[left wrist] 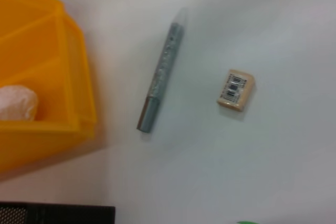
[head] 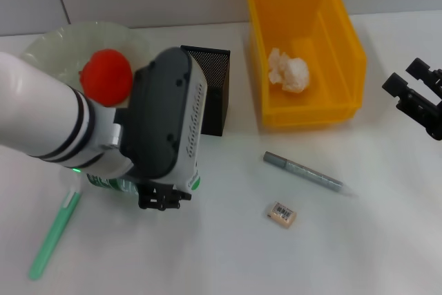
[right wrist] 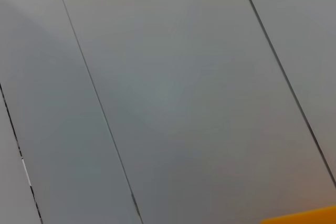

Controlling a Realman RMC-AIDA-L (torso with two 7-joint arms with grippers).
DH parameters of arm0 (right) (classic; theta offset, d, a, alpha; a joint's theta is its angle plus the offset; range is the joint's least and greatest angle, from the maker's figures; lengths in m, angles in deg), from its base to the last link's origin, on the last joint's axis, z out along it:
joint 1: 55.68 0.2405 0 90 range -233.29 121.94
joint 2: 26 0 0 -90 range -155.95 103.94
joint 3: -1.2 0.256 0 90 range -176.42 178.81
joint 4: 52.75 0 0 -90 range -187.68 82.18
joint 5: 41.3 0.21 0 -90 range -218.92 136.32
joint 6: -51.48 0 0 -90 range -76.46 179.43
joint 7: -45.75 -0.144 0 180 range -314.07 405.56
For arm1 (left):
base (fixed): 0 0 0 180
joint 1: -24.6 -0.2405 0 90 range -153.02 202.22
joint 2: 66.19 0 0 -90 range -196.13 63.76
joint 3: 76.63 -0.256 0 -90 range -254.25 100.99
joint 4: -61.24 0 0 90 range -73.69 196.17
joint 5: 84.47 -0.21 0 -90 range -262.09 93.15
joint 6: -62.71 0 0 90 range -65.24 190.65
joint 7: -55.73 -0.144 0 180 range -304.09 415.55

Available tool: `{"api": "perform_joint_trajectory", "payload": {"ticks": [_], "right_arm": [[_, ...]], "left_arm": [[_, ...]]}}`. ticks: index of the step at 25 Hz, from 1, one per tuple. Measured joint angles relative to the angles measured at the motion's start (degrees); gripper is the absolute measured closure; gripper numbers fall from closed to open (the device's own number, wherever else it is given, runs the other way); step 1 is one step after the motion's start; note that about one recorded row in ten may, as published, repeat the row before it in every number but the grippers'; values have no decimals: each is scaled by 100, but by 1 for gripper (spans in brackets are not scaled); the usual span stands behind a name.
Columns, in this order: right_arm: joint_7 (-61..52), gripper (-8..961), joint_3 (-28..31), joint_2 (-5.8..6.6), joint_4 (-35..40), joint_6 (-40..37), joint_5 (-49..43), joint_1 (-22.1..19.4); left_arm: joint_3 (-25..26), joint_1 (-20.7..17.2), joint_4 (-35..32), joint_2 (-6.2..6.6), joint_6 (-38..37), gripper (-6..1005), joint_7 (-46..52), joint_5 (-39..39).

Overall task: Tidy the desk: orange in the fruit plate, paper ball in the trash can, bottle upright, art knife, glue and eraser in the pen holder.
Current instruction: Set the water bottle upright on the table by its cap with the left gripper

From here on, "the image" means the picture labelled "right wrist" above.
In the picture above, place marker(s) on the yellow plastic bin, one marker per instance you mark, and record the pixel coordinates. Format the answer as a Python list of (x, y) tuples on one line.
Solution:
[(309, 217)]

